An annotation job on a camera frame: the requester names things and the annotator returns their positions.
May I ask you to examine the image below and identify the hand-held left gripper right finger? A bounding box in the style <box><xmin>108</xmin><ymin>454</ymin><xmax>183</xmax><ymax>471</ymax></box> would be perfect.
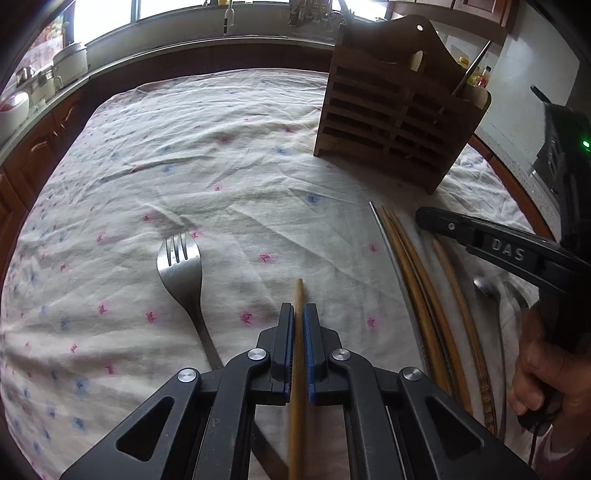
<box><xmin>303</xmin><ymin>302</ymin><xmax>540</xmax><ymax>480</ymax></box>

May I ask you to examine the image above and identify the carved bamboo chopstick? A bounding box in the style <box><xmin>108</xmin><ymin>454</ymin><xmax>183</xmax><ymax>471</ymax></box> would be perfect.
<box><xmin>431</xmin><ymin>235</ymin><xmax>499</xmax><ymax>437</ymax></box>

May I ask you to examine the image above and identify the white floral tablecloth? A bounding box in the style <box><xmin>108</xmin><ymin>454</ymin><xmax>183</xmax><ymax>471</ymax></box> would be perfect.
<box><xmin>0</xmin><ymin>68</ymin><xmax>555</xmax><ymax>480</ymax></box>

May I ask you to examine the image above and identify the small steel pot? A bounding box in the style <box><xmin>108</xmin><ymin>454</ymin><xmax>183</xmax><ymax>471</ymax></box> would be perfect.
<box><xmin>16</xmin><ymin>65</ymin><xmax>56</xmax><ymax>102</ymax></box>

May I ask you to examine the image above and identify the tropical fruit print blind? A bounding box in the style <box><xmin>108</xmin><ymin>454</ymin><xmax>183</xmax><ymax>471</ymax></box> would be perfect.
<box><xmin>18</xmin><ymin>9</ymin><xmax>77</xmax><ymax>61</ymax></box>

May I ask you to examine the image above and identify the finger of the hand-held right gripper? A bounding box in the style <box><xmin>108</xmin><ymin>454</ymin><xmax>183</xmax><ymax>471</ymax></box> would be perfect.
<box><xmin>414</xmin><ymin>205</ymin><xmax>563</xmax><ymax>278</ymax></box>

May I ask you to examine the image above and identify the kitchen window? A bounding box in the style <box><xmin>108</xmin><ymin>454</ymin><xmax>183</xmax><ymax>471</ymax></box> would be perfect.
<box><xmin>69</xmin><ymin>0</ymin><xmax>296</xmax><ymax>29</ymax></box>

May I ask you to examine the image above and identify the condiment jars set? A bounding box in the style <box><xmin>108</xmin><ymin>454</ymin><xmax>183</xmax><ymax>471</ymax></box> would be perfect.
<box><xmin>468</xmin><ymin>65</ymin><xmax>493</xmax><ymax>88</ymax></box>

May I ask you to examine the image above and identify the pink and white rice cooker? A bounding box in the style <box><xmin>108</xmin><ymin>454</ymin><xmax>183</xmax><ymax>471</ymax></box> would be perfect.
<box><xmin>0</xmin><ymin>90</ymin><xmax>31</xmax><ymax>139</ymax></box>

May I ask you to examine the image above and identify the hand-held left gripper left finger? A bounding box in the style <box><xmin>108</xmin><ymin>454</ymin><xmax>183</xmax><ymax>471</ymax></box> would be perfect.
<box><xmin>59</xmin><ymin>302</ymin><xmax>296</xmax><ymax>480</ymax></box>

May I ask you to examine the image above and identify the steel chopstick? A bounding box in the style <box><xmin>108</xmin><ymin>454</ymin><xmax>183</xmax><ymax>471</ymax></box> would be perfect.
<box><xmin>451</xmin><ymin>40</ymin><xmax>492</xmax><ymax>97</ymax></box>
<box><xmin>368</xmin><ymin>200</ymin><xmax>430</xmax><ymax>370</ymax></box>

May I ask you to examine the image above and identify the brown wooden chopstick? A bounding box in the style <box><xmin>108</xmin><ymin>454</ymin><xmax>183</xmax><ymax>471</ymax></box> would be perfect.
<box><xmin>390</xmin><ymin>210</ymin><xmax>474</xmax><ymax>414</ymax></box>
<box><xmin>381</xmin><ymin>206</ymin><xmax>453</xmax><ymax>395</ymax></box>
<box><xmin>287</xmin><ymin>278</ymin><xmax>306</xmax><ymax>480</ymax></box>

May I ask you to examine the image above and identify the wooden slatted utensil holder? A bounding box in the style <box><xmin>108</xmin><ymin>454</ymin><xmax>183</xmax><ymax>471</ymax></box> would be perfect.
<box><xmin>313</xmin><ymin>14</ymin><xmax>491</xmax><ymax>195</ymax></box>

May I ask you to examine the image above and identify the person's right hand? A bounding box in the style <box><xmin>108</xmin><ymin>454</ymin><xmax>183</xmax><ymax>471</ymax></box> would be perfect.
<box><xmin>508</xmin><ymin>306</ymin><xmax>591</xmax><ymax>418</ymax></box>

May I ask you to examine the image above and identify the dish rack with utensils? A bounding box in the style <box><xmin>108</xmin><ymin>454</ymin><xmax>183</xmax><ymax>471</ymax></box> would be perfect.
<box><xmin>286</xmin><ymin>0</ymin><xmax>356</xmax><ymax>28</ymax></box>

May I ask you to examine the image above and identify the steel spoon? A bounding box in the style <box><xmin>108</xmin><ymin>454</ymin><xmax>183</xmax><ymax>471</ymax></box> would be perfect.
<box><xmin>472</xmin><ymin>276</ymin><xmax>509</xmax><ymax>435</ymax></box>

